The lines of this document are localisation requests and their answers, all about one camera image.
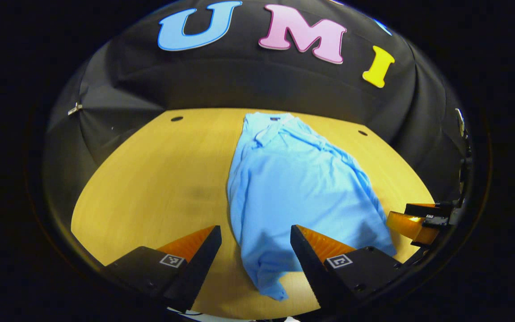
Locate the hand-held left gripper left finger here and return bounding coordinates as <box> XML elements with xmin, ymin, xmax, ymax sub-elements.
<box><xmin>101</xmin><ymin>225</ymin><xmax>222</xmax><ymax>313</ymax></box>

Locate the light blue T-shirt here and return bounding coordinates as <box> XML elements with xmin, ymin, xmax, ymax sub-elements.
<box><xmin>227</xmin><ymin>112</ymin><xmax>397</xmax><ymax>301</ymax></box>

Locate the black backdrop cloth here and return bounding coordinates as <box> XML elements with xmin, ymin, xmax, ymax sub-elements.
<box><xmin>43</xmin><ymin>0</ymin><xmax>468</xmax><ymax>211</ymax></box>

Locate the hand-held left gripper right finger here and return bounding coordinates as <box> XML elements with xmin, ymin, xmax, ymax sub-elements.
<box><xmin>290</xmin><ymin>225</ymin><xmax>403</xmax><ymax>314</ymax></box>

